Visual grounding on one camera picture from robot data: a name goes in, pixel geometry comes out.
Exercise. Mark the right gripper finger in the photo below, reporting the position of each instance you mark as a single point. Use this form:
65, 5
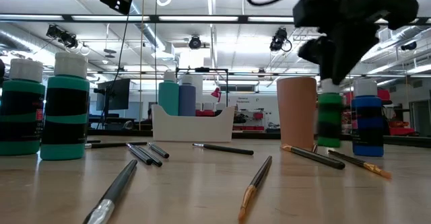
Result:
350, 52
325, 56

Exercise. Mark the small royal blue paint bottle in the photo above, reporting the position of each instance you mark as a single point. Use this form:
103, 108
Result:
367, 103

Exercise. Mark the peach plastic cup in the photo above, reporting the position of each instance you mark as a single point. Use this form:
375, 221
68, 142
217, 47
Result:
296, 113

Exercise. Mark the black gold-ferrule paintbrush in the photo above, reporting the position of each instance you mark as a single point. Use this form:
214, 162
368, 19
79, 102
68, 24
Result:
357, 162
314, 148
316, 158

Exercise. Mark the large teal paint bottle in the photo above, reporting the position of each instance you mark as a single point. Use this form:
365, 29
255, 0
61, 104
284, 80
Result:
168, 99

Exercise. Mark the large periwinkle paint bottle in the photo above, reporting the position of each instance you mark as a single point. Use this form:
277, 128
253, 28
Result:
187, 99

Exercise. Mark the small turquoise paint bottle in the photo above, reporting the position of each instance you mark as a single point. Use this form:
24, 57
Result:
65, 116

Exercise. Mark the black silver-ferrule paintbrush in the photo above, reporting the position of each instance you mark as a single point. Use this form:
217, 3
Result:
225, 149
114, 145

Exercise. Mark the long brown gold-ferrule paintbrush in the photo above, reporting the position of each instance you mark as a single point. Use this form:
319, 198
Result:
258, 183

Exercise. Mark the white plastic bin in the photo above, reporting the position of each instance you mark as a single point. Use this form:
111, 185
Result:
192, 128

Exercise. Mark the small sea green paint bottle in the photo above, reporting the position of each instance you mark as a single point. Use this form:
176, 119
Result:
20, 116

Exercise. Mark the thick grey silver-ferrule paintbrush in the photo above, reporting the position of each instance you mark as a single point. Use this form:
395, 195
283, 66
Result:
112, 189

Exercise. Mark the black metal crossbar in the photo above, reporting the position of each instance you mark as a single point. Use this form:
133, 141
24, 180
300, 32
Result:
151, 19

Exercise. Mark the black ceiling spotlight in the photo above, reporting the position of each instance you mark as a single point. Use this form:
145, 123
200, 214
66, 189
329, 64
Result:
409, 45

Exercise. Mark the black spotlight cluster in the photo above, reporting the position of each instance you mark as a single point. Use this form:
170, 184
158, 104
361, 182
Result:
62, 37

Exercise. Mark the red storage shelf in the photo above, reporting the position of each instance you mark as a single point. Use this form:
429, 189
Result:
400, 130

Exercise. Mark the black monitor on stand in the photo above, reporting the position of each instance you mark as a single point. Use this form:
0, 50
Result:
116, 94

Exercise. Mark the person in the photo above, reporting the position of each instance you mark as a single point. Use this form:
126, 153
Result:
149, 113

